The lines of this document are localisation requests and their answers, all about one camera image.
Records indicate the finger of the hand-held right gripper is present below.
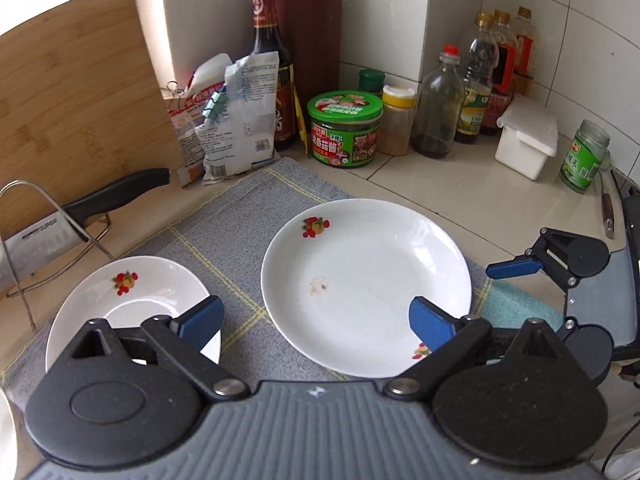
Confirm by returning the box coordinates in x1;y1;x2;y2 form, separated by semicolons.
486;227;583;292
556;316;582;345

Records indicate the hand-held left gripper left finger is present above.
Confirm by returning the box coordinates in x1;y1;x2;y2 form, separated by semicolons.
67;296;251;402

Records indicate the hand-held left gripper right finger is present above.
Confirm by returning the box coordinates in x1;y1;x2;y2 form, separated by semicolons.
384;296;568;401

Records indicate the small white fruit-print plate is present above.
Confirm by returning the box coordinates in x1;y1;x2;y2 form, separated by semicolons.
45;256;222;373

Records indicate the large white fruit-print plate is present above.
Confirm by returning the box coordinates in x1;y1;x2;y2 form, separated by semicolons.
261;198;472;380

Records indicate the teal cloth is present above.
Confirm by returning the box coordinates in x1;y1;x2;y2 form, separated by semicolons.
480;280;568;333

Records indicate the grey checked mat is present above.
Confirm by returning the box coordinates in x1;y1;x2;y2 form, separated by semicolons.
0;157;501;411

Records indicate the white plastic seasoning box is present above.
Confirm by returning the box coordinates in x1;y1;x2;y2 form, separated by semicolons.
495;94;559;181

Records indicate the green-label glass jar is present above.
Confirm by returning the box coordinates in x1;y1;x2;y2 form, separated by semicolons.
559;119;612;195

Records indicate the orange and white packet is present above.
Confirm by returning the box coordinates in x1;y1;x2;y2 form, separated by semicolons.
177;166;207;189

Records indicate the clear glass bottle red cap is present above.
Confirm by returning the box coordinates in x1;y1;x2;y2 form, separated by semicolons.
411;45;466;160

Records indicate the yellow-lidded spice jar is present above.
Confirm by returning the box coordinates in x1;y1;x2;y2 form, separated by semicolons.
377;85;417;156

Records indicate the gold-capped oil bottle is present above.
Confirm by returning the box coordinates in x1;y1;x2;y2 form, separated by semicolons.
454;12;501;145

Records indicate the white printed packet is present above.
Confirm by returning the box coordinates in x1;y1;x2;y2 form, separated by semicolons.
194;52;280;181

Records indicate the red and white packet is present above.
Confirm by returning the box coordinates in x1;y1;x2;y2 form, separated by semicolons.
167;55;231;171

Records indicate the green-lidded sauce jar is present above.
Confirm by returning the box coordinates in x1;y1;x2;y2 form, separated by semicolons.
306;91;384;168

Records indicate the gold-capped dark sauce bottle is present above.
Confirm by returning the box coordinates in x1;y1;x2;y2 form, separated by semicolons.
480;9;520;137

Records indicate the green binder clip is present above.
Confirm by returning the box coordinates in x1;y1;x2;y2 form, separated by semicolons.
202;87;231;121

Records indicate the gold-capped red-label bottle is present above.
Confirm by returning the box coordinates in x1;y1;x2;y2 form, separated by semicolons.
510;6;541;98

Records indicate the yellow packet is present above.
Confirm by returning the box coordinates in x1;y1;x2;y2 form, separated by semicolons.
294;89;309;154

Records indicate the white bowl with pink flowers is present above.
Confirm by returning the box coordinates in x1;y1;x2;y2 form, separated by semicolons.
0;387;18;480

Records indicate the green-capped small jar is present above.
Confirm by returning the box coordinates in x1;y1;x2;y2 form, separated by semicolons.
358;69;386;98

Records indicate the bamboo cutting board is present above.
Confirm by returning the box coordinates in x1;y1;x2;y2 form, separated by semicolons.
0;0;187;233

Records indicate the dark red knife block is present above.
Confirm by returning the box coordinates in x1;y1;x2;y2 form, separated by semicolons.
276;0;345;126

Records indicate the dark soy sauce bottle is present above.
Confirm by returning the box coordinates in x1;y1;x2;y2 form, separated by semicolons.
248;0;296;152

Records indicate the wooden-handled utensil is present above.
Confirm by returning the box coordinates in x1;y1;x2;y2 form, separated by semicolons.
600;170;617;239

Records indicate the steel wire knife rack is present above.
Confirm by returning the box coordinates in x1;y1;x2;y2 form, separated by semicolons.
0;180;115;332

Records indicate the black cable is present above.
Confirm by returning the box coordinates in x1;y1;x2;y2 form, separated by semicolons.
606;424;640;480

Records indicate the black-handled kitchen cleaver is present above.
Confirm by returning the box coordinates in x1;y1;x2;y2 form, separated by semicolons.
0;168;172;295

